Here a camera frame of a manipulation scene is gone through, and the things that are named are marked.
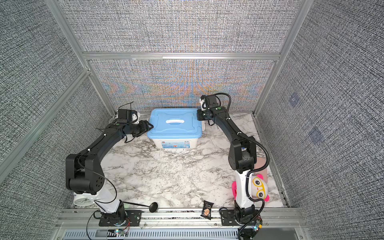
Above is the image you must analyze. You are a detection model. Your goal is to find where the blue plastic bin lid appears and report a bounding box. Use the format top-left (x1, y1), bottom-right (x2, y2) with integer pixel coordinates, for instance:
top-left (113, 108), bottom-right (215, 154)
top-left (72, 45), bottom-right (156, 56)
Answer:
top-left (147, 108), bottom-right (203, 139)

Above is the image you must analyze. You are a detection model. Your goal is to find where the white plastic storage bin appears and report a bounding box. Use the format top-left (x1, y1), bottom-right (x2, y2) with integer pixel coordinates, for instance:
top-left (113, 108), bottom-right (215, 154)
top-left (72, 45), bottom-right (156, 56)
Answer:
top-left (149, 122), bottom-right (203, 149)

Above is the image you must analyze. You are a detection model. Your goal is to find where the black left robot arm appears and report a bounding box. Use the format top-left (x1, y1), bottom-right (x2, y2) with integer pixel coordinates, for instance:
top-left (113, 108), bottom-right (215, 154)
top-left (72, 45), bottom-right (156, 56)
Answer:
top-left (65, 109), bottom-right (154, 226)

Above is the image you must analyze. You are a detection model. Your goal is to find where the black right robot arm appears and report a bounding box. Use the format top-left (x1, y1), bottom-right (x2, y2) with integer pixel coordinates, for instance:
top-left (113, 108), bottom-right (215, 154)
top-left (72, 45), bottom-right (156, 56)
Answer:
top-left (197, 93), bottom-right (270, 240)

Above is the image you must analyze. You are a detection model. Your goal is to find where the pink white plush toy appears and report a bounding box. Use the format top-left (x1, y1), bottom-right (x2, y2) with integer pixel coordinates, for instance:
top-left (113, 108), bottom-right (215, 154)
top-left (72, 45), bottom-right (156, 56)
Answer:
top-left (232, 172), bottom-right (270, 203)

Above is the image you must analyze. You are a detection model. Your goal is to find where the white tape roll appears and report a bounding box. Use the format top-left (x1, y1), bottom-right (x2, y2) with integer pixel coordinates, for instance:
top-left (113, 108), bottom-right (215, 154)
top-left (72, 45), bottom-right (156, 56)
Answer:
top-left (73, 193), bottom-right (95, 207)

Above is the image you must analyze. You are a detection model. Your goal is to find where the black snack packet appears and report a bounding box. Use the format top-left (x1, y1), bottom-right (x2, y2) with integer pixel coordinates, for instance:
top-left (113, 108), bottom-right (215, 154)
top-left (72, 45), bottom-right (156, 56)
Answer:
top-left (201, 200), bottom-right (214, 220)

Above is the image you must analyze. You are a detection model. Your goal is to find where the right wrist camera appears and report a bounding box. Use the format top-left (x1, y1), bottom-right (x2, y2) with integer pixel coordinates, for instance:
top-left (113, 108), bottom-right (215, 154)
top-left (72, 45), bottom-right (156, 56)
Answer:
top-left (200, 95), bottom-right (221, 111)

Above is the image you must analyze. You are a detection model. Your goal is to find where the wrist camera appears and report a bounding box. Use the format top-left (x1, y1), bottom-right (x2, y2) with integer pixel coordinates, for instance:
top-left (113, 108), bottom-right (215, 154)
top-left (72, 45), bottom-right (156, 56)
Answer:
top-left (116, 109), bottom-right (140, 124)
top-left (200, 95), bottom-right (221, 111)

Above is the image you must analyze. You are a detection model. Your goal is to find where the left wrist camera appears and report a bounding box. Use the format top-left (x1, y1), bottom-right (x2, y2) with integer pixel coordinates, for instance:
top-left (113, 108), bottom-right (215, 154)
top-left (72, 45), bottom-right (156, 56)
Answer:
top-left (116, 109), bottom-right (140, 124)

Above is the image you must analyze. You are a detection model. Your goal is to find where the black long handled spoon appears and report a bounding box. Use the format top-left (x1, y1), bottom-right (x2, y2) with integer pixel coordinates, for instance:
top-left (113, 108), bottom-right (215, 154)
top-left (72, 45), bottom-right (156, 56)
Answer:
top-left (123, 201), bottom-right (159, 213)

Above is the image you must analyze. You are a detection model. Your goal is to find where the aluminium front rail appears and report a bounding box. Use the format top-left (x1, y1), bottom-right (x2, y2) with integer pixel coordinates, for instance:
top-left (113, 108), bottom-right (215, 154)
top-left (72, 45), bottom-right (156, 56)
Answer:
top-left (51, 208), bottom-right (311, 240)

